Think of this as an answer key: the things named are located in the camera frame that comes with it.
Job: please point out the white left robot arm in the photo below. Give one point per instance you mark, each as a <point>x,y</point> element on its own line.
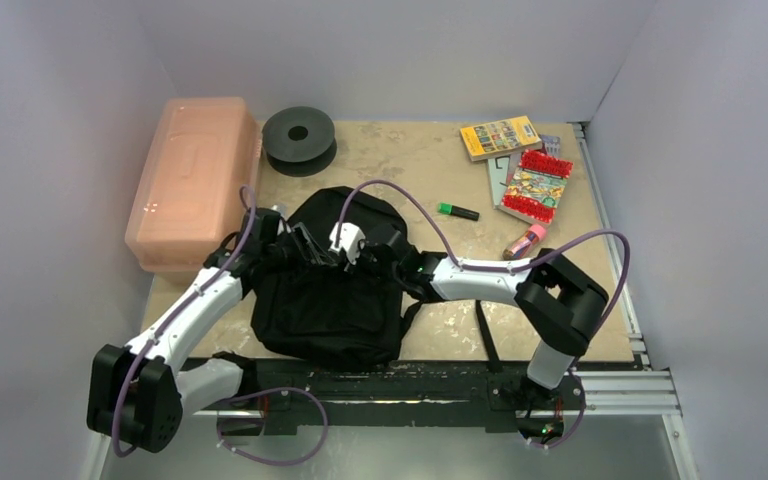
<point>141,392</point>

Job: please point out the translucent pink storage box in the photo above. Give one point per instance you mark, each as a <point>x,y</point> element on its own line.
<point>187,201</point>

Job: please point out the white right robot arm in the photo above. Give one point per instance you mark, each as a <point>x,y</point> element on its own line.
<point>564,305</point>

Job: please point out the aluminium frame rail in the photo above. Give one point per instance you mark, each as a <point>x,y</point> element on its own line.
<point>645,393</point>

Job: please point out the pink-capped sprinkle tube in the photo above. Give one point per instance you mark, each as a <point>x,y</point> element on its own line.
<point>523,245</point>

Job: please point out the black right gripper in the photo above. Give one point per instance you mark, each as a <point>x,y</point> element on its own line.
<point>363,249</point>

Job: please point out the red comic book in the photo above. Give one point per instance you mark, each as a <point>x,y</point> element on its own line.
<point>536,187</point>

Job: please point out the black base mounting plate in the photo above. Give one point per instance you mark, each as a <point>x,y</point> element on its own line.
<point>494,396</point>

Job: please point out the green highlighter marker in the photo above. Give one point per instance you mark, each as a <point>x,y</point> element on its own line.
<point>459,212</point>

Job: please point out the yellow picture book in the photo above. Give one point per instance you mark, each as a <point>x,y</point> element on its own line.
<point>500,138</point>

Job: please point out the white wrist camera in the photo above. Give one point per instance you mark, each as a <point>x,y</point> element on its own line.
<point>279,209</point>
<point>346,241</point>

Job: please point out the black filament spool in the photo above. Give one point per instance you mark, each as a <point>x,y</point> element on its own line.
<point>299,141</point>

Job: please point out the small patterned card pack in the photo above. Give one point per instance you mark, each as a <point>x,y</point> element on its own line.
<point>551,145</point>

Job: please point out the grey thin booklet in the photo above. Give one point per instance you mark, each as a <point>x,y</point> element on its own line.
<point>497,169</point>

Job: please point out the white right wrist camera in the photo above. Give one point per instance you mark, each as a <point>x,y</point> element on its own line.
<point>346,241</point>

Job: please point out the black student backpack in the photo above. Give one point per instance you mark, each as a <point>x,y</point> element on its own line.
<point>337,316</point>

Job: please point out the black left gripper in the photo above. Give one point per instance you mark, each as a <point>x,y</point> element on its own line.
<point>313,253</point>

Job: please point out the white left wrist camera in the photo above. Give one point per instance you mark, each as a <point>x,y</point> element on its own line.
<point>279,209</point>

